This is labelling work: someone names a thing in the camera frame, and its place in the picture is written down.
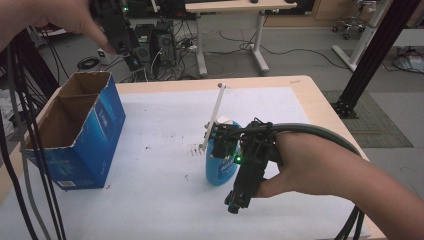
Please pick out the plastic bag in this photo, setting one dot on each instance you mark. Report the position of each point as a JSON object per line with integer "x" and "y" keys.
{"x": 410, "y": 62}

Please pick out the office chair base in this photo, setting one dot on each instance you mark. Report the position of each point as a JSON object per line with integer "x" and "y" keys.
{"x": 348, "y": 25}

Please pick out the person's right hand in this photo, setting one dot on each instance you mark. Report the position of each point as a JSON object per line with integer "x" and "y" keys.
{"x": 306, "y": 166}

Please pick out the person's left hand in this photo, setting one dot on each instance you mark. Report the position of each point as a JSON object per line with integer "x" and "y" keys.
{"x": 60, "y": 15}

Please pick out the black computer tower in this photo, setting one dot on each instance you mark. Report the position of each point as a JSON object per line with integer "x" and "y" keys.
{"x": 164, "y": 41}
{"x": 144, "y": 40}

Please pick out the blue bottle with white cap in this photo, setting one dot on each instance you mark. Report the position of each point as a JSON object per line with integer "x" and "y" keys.
{"x": 216, "y": 171}

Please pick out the black metal frame post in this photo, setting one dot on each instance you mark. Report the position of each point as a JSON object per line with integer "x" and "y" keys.
{"x": 376, "y": 50}

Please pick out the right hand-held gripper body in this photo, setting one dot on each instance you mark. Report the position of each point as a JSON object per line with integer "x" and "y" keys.
{"x": 255, "y": 150}

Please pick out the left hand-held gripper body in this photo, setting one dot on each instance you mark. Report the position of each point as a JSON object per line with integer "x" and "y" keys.
{"x": 111, "y": 20}

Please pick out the blue cardboard box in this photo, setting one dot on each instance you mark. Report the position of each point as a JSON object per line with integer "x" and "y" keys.
{"x": 83, "y": 150}

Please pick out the white desk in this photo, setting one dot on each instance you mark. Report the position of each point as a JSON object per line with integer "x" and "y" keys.
{"x": 233, "y": 6}

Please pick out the white stand leg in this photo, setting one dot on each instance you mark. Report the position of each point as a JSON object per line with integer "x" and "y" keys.
{"x": 363, "y": 40}

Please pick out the grey floor mat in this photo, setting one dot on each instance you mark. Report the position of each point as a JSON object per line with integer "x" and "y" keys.
{"x": 376, "y": 126}

